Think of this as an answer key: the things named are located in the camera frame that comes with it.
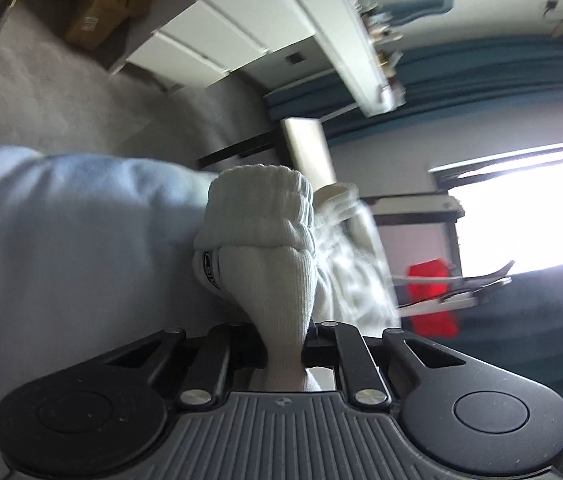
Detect cream white sweatpants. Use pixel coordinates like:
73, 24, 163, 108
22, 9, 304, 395
193, 165, 401, 391

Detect red cloth on steamer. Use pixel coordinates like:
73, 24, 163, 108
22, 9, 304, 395
406, 258, 461, 339

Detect garment steamer stand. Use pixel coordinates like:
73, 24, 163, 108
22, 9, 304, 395
392, 260, 515, 318

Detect pastel pink bed sheet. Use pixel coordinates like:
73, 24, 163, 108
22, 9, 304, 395
0, 146, 223, 478

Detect blue curtain right panel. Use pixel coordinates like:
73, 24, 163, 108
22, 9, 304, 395
401, 259, 563, 476

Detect blue curtain panel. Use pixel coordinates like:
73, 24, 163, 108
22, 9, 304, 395
401, 259, 563, 476
264, 35, 563, 144

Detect black white standing panel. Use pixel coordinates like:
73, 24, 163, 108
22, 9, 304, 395
198, 117, 337, 191

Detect blue curtain left panel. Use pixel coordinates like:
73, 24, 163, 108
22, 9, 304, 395
264, 35, 563, 144

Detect white vanity desk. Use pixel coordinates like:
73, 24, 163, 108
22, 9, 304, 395
118, 0, 399, 116

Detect dark window frame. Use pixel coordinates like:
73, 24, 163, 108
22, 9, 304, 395
429, 143, 563, 275

